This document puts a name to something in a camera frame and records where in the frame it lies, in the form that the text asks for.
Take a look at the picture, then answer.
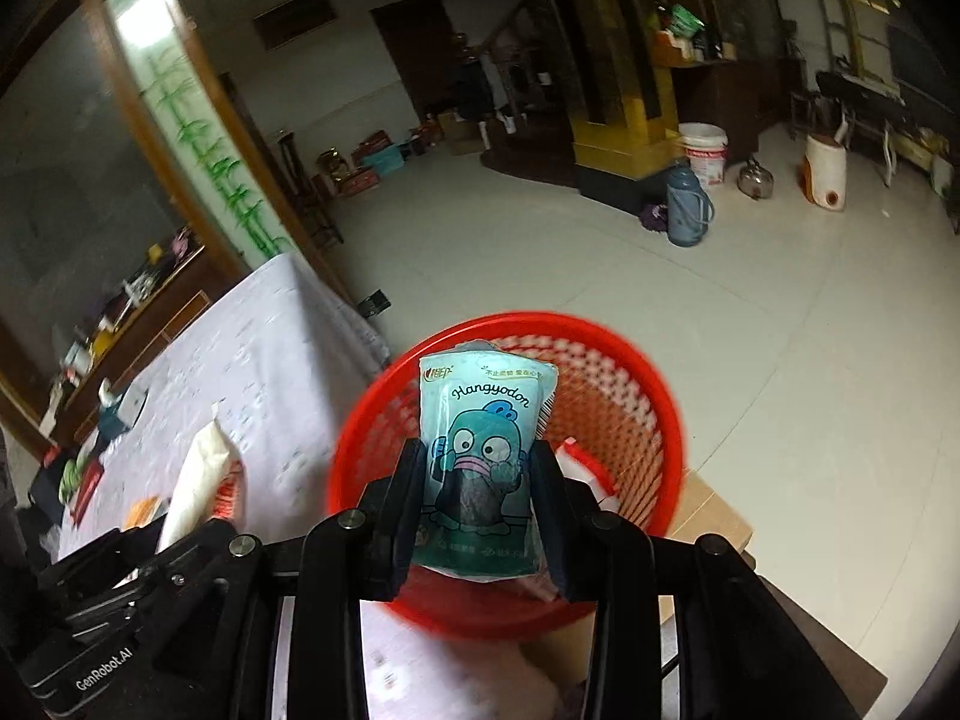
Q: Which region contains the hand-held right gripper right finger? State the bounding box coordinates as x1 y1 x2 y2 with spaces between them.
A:
529 446 863 720

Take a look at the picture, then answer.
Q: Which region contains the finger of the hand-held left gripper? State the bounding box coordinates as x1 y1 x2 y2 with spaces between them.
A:
37 521 170 612

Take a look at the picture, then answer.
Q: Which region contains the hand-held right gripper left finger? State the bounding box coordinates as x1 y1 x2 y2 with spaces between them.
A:
150 439 428 720

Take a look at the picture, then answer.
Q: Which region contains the torn red white packet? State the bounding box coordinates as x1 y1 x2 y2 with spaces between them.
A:
555 439 620 511

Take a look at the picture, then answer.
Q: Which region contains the teal cartoon tissue packet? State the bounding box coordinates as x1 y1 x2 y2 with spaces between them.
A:
411 341 560 582

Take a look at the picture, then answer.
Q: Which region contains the white striped packet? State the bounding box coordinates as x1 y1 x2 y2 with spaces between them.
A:
159 420 247 550

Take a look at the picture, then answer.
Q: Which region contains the red plastic basket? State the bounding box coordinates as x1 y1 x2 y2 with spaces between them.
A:
328 311 687 638

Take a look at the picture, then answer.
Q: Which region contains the red foil packet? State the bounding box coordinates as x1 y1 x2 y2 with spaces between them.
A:
75 461 106 518

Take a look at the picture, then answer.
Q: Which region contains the teal tissue box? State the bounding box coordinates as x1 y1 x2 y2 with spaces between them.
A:
96 379 151 440

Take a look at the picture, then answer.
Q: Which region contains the red white wet wipe packet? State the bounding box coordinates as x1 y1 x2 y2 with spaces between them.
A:
214 461 248 522

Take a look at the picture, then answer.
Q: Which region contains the cardboard box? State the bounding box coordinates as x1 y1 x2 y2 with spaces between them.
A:
517 469 755 698

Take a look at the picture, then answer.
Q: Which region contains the wooden cabinet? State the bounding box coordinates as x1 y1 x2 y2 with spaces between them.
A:
0 225 230 451

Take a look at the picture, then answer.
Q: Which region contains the blue thermos flask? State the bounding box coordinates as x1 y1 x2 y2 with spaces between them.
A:
666 163 715 248

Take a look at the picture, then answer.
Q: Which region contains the white plastic bucket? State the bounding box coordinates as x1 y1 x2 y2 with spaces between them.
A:
679 124 728 188

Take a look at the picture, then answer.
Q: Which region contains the metal kettle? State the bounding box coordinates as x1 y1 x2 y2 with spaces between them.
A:
737 156 776 200

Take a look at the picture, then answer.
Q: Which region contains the bamboo painted glass panel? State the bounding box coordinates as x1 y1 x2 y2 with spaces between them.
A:
97 0 297 263

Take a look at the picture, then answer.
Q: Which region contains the white orange water jug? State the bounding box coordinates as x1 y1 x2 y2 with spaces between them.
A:
799 131 851 212

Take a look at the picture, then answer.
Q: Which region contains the dark wooden door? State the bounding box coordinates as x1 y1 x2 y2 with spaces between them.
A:
371 0 458 121

